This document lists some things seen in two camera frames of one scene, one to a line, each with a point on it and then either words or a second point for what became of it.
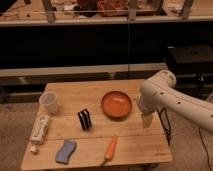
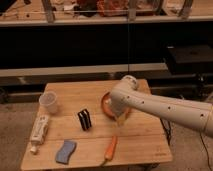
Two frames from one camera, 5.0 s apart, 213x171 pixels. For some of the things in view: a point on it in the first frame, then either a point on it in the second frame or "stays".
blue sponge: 64,153 stays
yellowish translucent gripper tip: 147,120 to 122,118
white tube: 39,133 stays
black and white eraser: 85,119 stays
